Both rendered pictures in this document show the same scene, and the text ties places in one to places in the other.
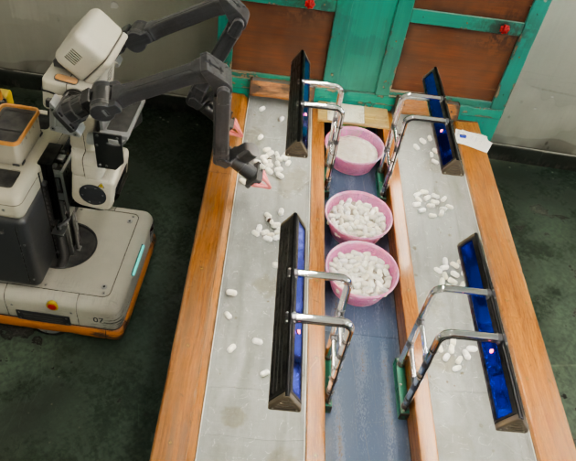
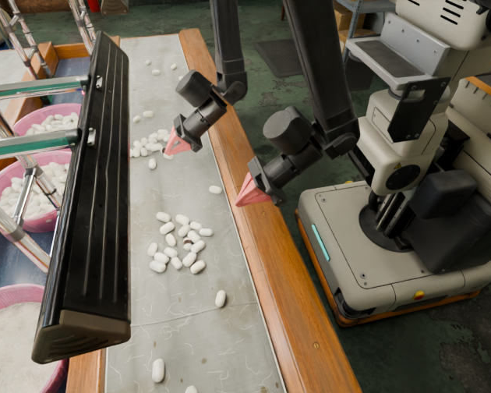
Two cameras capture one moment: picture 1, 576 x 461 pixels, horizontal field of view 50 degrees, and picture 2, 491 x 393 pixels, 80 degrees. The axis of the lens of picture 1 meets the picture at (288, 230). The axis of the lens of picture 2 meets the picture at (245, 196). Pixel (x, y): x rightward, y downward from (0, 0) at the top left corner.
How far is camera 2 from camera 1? 2.65 m
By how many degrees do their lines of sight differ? 86
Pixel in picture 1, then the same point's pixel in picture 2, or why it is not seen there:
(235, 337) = (173, 73)
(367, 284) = (54, 125)
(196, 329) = (200, 65)
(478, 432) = not seen: outside the picture
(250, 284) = (171, 100)
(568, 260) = not seen: outside the picture
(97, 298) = (320, 190)
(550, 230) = not seen: outside the picture
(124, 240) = (347, 249)
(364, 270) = not seen: hidden behind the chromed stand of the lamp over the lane
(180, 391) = (196, 45)
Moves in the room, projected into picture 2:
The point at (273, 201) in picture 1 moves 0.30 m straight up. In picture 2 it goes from (165, 178) to (136, 78)
